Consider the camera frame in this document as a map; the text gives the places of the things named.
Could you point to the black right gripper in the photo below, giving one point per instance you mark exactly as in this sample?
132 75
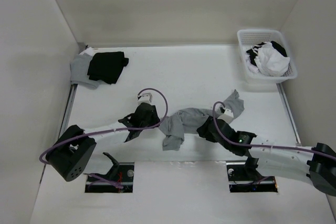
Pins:
203 131

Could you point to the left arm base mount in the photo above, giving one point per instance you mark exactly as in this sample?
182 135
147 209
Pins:
122 173

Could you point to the folded black tank top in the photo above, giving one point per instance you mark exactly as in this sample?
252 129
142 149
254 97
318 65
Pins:
107 66

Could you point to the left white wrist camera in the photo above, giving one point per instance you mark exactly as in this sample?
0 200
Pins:
145 98

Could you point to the folded white tank top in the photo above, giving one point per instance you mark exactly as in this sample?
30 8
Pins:
89 51

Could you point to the folded grey tank top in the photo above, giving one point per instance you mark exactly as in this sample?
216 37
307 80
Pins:
79 69

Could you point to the white plastic laundry basket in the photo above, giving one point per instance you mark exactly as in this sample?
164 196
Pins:
249 37

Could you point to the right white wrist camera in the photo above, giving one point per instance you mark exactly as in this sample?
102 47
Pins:
226 115

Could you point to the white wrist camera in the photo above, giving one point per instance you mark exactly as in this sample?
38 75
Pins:
145 98
226 115

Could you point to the white tank top in basket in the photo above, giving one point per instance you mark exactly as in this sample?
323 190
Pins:
269 62

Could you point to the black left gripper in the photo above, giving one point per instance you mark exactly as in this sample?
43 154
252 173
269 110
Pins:
155 120

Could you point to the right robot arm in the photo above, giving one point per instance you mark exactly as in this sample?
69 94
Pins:
312 165

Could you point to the grey tank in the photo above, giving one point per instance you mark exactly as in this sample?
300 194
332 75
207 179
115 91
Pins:
79 69
187 121

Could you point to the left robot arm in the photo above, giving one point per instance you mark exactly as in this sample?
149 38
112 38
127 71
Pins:
71 155

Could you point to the black tank top in basket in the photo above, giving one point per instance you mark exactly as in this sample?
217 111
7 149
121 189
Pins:
253 51

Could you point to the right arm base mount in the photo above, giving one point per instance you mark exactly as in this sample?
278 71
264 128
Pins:
240 180

